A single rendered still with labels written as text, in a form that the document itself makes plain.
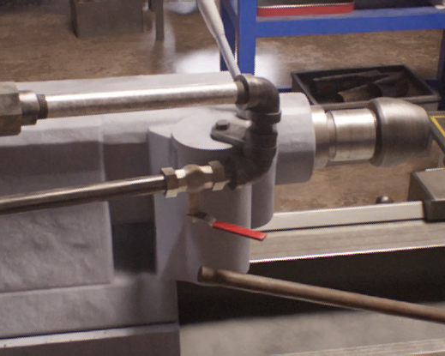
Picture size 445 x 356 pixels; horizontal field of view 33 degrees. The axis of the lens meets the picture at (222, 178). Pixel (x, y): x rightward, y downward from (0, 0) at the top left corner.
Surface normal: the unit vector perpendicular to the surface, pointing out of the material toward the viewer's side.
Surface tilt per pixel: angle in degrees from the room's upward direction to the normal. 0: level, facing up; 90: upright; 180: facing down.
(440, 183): 0
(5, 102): 56
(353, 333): 6
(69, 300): 62
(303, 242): 0
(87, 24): 90
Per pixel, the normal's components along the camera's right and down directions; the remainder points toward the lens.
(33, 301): 0.12, 0.02
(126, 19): 0.29, 0.48
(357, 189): 0.00, -0.87
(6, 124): 0.43, 0.61
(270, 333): 0.25, -0.79
